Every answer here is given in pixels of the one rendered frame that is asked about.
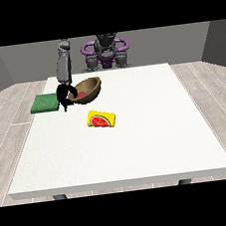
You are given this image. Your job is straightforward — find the green square pad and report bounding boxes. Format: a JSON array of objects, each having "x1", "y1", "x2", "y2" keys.
[{"x1": 28, "y1": 92, "x2": 62, "y2": 115}]

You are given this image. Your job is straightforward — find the yellow cup with melon print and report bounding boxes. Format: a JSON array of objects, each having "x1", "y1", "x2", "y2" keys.
[{"x1": 85, "y1": 107, "x2": 117, "y2": 131}]

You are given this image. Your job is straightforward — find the brown wooden bowl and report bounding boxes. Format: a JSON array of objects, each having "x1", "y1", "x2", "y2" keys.
[{"x1": 66, "y1": 76, "x2": 105, "y2": 108}]

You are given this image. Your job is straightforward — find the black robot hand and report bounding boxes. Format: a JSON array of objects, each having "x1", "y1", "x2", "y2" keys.
[{"x1": 55, "y1": 82, "x2": 81, "y2": 113}]

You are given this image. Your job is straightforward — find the grey robot trunk purple rings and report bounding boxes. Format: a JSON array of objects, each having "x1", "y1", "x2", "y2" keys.
[{"x1": 77, "y1": 31, "x2": 134, "y2": 75}]

